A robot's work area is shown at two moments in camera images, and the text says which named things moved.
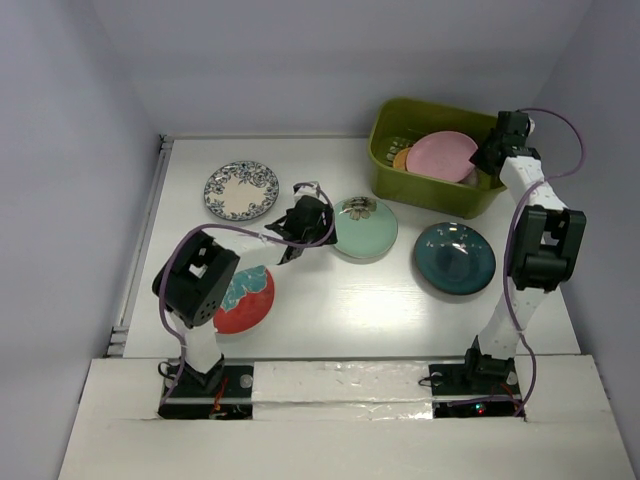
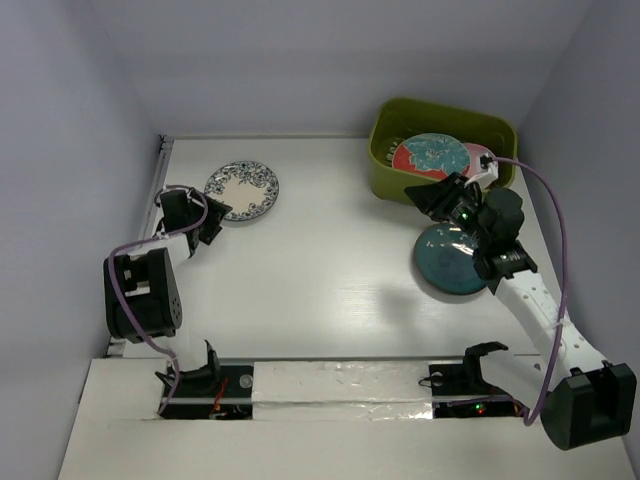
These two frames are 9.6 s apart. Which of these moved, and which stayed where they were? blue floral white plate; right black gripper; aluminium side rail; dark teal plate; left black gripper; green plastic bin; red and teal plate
Moved: right black gripper; red and teal plate; left black gripper
Stayed: green plastic bin; aluminium side rail; blue floral white plate; dark teal plate
